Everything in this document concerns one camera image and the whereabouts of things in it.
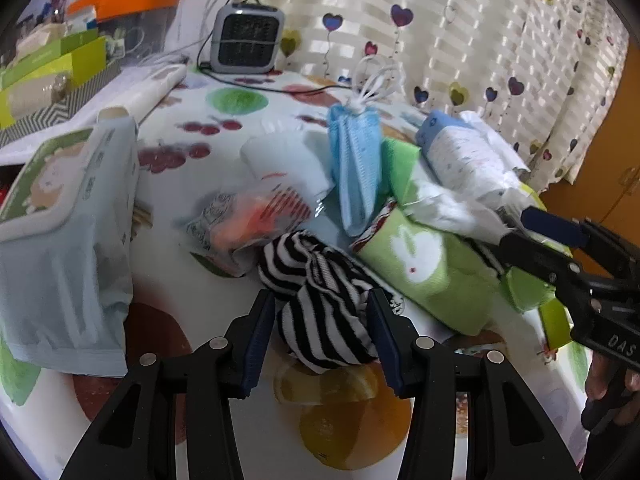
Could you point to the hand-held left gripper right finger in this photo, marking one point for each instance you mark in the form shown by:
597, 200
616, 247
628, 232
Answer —
385, 350

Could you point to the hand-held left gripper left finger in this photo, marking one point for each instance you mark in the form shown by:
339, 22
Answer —
255, 350

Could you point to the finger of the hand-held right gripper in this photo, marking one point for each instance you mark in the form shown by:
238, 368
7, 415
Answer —
535, 255
550, 227

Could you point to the black white striped cloth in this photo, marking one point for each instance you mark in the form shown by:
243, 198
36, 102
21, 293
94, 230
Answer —
325, 320

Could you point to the white blue tissue pack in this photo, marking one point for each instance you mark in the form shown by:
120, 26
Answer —
465, 160

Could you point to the blue face mask bundle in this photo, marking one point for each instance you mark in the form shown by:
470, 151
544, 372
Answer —
355, 170

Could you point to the person's right hand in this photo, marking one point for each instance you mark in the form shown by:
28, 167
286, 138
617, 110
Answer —
602, 385

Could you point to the lime green cloth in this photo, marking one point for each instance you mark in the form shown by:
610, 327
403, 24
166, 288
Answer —
555, 327

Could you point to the fruit print tablecloth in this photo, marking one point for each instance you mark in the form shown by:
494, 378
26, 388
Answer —
200, 300

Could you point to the green rabbit print towel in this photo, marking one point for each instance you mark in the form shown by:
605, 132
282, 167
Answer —
450, 280

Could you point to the wooden cabinet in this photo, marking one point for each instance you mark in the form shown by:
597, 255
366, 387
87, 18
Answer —
610, 160

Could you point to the white plastic bag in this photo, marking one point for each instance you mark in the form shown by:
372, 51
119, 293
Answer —
492, 132

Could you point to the clear packet with orange print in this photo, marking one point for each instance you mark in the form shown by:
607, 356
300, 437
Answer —
250, 225

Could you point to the light blue wet wipes pack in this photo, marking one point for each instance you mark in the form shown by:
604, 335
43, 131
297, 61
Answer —
65, 240

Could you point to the heart print striped curtain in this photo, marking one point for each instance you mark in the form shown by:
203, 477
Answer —
450, 20

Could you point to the white paper roll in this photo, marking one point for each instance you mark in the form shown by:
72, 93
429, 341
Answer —
150, 87

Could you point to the grey zigzag patterned tray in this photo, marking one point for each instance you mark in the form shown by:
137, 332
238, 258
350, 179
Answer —
75, 100

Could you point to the grey desktop heater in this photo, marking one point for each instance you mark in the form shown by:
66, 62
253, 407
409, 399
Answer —
247, 37

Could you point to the green cardboard box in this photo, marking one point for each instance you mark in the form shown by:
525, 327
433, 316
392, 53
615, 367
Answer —
65, 62

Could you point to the clear box with orange lid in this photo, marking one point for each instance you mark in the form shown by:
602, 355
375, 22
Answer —
130, 2

